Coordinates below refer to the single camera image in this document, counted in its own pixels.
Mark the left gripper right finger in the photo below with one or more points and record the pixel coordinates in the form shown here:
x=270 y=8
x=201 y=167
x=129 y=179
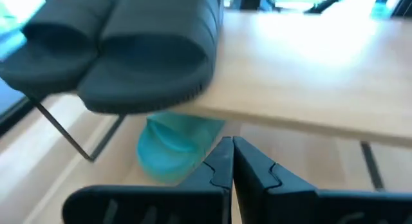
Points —
x=273 y=201

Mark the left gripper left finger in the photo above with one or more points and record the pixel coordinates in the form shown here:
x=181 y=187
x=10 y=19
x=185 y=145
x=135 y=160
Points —
x=193 y=204

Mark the teal slide sandal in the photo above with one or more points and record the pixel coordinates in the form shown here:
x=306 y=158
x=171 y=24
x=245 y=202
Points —
x=174 y=146

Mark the black slide sandal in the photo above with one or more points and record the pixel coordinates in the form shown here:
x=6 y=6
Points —
x=145 y=79
x=48 y=66

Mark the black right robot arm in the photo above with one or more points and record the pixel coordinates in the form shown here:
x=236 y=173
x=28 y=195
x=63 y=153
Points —
x=250 y=0

